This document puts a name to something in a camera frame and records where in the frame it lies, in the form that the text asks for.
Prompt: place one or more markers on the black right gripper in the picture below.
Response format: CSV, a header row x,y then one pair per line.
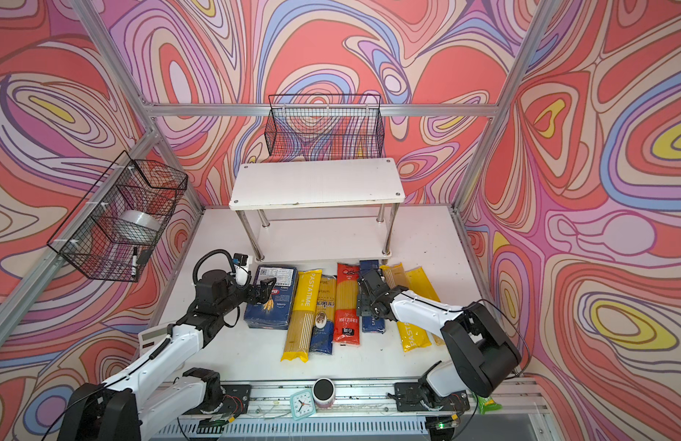
x,y
363,305

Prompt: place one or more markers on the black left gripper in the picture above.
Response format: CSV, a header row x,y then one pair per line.
x,y
263,293

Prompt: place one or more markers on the blue Barilla spaghetti pack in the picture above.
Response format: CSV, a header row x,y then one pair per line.
x,y
370,324

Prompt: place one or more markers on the dark blue Barilla pasta box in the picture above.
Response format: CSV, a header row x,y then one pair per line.
x,y
275,314

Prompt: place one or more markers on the yellow pastatime spaghetti pack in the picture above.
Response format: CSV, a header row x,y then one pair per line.
x,y
302,319
412,337

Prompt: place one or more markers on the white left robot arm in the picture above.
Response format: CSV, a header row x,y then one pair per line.
x,y
130,405

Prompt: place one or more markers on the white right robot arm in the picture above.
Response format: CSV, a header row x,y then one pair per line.
x,y
481,354

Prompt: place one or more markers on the red spaghetti pack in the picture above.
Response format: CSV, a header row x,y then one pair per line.
x,y
346,320

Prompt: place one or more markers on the yellow spaghetti pack far right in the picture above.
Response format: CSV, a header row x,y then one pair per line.
x,y
420,284

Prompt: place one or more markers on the clear blue spaghetti pack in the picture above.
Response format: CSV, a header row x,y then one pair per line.
x,y
322,334

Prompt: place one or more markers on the white two-tier shelf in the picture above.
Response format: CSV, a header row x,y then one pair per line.
x,y
283,186

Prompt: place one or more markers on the black round speaker can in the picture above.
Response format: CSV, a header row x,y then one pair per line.
x,y
324,393

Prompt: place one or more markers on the teal alarm clock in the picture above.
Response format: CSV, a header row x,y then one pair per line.
x,y
302,404

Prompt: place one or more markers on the white calculator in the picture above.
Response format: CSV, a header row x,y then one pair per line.
x,y
152,337

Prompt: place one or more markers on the black marker pen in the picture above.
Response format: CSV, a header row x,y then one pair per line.
x,y
134,263

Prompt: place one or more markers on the silver tape roll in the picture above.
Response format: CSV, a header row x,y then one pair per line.
x,y
140,219

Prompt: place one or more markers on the green snack packet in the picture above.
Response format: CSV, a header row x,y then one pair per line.
x,y
487,405

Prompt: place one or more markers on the black wire basket rear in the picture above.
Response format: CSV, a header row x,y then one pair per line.
x,y
325,127

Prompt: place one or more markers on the black wire basket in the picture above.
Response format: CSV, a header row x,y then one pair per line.
x,y
325,127
100,246

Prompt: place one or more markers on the black wire basket left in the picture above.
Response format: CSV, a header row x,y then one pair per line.
x,y
100,246

